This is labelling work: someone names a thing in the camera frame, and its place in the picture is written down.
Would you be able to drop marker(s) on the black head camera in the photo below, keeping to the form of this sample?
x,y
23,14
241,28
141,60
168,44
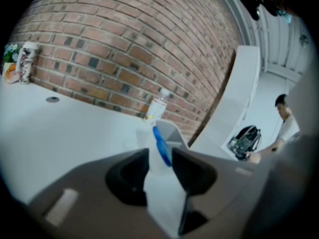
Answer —
x,y
256,1

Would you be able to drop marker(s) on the white patterned tumbler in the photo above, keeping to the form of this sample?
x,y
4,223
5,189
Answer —
x,y
26,63

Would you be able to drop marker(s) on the round ceiling fixture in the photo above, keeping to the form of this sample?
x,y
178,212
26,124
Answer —
x,y
304,39

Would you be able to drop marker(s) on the blue face mask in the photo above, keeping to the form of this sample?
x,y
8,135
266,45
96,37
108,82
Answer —
x,y
286,17

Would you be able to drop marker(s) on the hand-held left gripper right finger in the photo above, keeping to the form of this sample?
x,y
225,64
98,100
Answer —
x,y
194,175

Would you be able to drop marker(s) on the white desk with drawers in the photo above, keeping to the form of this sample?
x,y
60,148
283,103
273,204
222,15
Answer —
x,y
62,133

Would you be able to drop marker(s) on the clear plastic bottle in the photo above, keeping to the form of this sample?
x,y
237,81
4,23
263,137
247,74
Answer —
x,y
157,108

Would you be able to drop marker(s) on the grey plastic bin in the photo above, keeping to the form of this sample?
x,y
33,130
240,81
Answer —
x,y
174,133

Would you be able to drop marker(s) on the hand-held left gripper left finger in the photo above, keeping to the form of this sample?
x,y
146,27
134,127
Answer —
x,y
127,180

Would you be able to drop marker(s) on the white shelf cabinet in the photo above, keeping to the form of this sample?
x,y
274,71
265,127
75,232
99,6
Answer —
x,y
231,103

